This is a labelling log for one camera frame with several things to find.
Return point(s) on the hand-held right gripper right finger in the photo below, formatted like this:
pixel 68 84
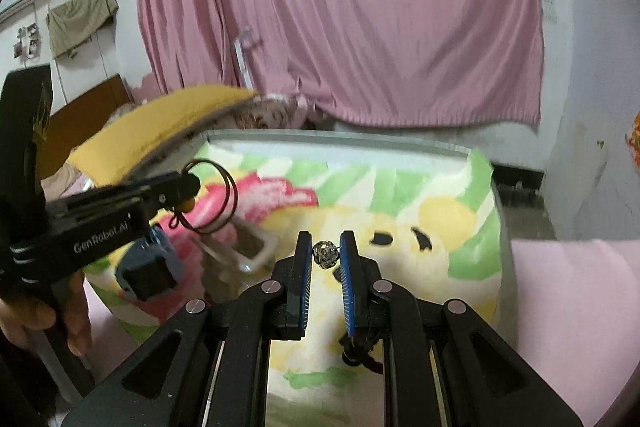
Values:
pixel 348 287

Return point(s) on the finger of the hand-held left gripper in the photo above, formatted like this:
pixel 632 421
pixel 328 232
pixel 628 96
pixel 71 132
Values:
pixel 170 189

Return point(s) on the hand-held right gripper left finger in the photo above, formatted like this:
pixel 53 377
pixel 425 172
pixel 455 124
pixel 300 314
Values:
pixel 302 287

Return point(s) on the silver ball charm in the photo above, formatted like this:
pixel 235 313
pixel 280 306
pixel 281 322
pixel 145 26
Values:
pixel 325 254

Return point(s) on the grey hair claw clip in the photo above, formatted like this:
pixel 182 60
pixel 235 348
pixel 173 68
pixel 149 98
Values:
pixel 252 252

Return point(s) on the person's left hand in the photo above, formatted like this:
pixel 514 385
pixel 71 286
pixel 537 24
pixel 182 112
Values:
pixel 30 317

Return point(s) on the beige floral quilt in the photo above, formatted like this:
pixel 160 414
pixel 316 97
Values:
pixel 65 181

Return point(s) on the yellow pillow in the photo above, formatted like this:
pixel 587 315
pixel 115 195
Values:
pixel 150 132

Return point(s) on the cartoon print lining cloth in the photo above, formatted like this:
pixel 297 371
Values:
pixel 425 217

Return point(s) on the wooden headboard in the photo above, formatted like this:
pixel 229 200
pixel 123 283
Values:
pixel 85 117

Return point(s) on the floral satin pillow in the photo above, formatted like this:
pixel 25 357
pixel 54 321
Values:
pixel 270 114

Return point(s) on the white folding lamp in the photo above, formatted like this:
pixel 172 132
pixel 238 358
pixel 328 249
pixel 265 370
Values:
pixel 245 57

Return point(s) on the olive hanging cloth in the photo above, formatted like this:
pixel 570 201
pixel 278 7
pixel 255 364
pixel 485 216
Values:
pixel 80 22

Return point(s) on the pink folded quilt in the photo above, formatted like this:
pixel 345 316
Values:
pixel 575 307

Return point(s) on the white air conditioner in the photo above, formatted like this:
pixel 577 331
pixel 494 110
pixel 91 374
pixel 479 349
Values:
pixel 17 8

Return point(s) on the pink curtain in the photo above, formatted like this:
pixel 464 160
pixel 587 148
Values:
pixel 350 7

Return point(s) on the colourful figure wall sticker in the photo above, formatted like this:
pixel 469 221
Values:
pixel 635 139

